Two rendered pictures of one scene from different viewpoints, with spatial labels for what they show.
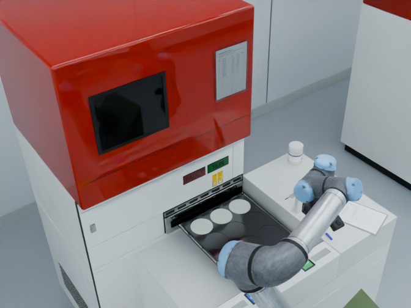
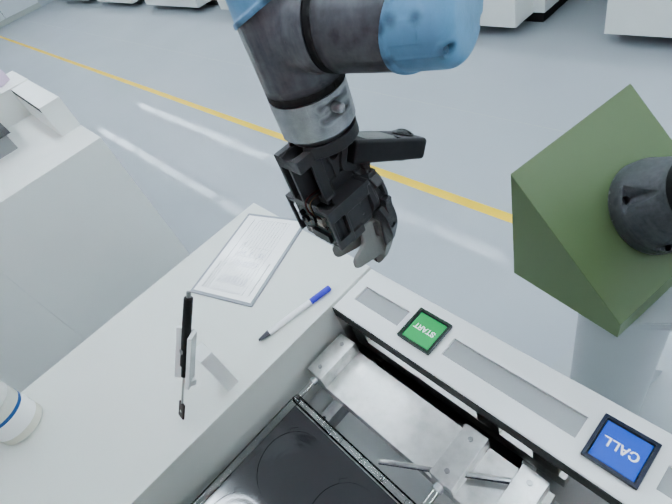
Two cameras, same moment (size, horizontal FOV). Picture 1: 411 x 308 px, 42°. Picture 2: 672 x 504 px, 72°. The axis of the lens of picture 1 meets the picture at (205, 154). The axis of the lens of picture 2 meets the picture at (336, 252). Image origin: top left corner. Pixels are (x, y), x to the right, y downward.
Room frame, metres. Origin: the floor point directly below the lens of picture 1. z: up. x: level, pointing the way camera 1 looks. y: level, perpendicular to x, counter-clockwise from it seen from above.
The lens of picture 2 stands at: (1.43, 0.00, 1.52)
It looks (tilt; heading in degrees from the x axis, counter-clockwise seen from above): 43 degrees down; 277
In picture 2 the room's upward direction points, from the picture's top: 23 degrees counter-clockwise
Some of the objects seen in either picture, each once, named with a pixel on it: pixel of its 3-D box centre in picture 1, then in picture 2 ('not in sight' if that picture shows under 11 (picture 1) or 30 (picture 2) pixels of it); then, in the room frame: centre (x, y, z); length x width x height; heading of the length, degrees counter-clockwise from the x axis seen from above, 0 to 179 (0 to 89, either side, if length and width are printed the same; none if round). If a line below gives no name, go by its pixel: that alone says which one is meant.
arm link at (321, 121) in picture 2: not in sight; (315, 109); (1.44, -0.41, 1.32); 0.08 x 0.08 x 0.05
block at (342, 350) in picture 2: not in sight; (333, 359); (1.55, -0.42, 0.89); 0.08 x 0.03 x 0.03; 35
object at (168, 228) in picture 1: (205, 206); not in sight; (1.83, 0.01, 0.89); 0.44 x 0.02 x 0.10; 125
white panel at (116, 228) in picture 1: (169, 199); not in sight; (1.74, 0.16, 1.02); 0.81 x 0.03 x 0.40; 125
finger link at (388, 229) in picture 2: not in sight; (376, 213); (1.42, -0.41, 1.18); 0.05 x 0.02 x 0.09; 125
